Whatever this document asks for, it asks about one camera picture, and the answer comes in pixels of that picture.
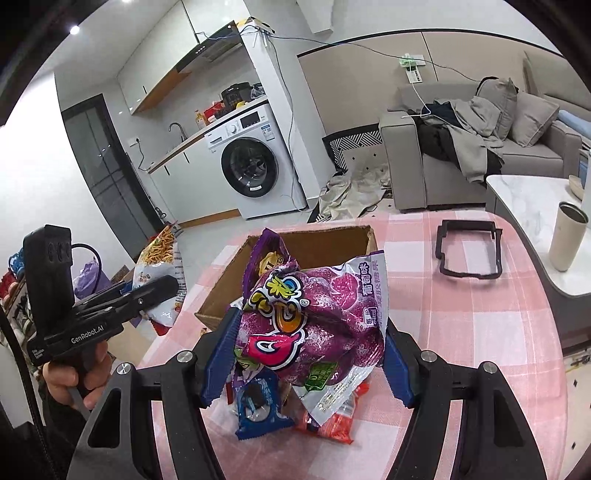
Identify blue cookie packet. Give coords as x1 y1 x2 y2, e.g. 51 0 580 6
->
226 374 296 441

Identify dark glass door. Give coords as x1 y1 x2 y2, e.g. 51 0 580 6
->
61 93 162 264

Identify black white patterned stool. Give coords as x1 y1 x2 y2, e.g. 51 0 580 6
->
323 130 384 174

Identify cream crumpled cloth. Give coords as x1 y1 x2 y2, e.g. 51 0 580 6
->
316 154 393 222

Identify pink checked tablecloth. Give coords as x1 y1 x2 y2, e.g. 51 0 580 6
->
136 210 568 480

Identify brown cardboard box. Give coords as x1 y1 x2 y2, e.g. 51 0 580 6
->
195 224 377 333

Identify purple candy bag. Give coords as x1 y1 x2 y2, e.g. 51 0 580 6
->
233 227 389 428

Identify dark grey pillow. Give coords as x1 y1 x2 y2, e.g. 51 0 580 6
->
475 78 519 139

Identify person's left forearm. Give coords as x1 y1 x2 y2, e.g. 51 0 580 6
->
0 392 88 480

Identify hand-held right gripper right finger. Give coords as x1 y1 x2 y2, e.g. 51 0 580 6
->
382 318 546 480

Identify black jacket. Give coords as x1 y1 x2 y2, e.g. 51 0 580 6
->
418 102 467 162

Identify black pressure cooker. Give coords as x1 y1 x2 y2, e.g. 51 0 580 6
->
221 82 254 108

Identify white wall cabinets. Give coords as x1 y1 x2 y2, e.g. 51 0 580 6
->
115 0 204 116

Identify range hood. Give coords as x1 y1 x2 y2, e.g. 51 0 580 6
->
174 34 245 75

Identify white electric kettle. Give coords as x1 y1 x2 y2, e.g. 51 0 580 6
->
578 150 591 204

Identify light grey pillow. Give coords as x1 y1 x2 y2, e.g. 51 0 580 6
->
510 91 560 148

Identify shoe rack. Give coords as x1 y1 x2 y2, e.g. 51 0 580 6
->
0 247 33 333

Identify beige tumbler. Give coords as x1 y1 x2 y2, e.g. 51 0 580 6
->
548 202 583 272

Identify white orange noodle snack bag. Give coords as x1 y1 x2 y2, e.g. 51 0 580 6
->
131 223 187 337

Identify person's left hand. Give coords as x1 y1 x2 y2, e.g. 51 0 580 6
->
41 344 115 411

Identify light blue cushion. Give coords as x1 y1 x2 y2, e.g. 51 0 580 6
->
556 111 585 134

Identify grey blanket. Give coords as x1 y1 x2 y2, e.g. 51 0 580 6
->
450 99 504 183

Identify white washing machine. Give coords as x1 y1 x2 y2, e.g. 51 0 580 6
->
205 102 308 220

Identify grey sofa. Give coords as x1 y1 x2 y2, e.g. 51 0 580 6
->
379 48 591 213

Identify black plastic frame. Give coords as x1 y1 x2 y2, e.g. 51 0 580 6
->
435 220 504 280

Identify white base cabinet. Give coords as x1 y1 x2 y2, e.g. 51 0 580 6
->
148 134 241 227

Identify white marble coffee table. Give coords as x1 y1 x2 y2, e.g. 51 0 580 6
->
485 174 591 296

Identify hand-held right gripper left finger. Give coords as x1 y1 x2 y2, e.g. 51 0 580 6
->
74 307 242 480

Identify purple plastic bag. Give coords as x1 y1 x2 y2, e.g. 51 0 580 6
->
74 258 112 301

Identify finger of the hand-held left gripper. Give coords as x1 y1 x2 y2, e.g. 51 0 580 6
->
76 281 139 308
74 275 181 326

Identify small red snack packet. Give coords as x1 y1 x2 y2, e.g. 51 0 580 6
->
293 381 370 446

